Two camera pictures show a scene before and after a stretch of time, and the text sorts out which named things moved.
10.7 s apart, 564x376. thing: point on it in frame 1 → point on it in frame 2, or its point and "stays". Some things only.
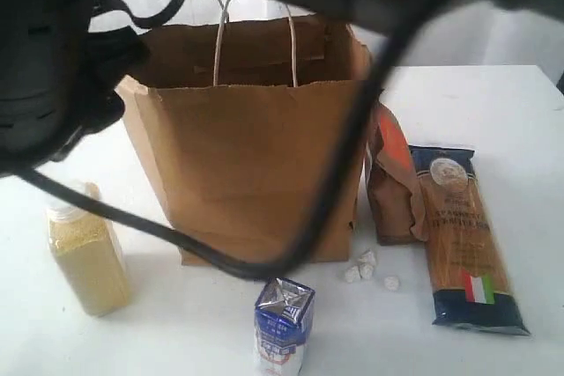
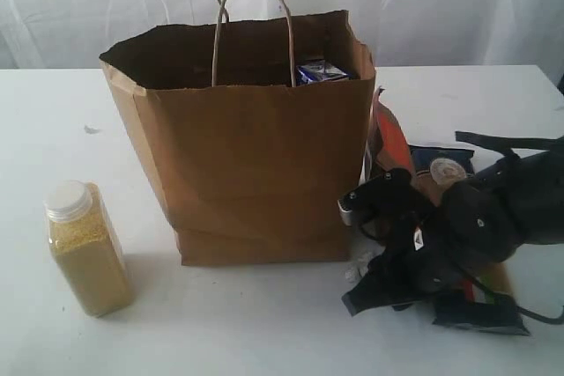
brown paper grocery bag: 244,121 stays
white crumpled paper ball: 367,257 stays
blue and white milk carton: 283,323 → 322,70
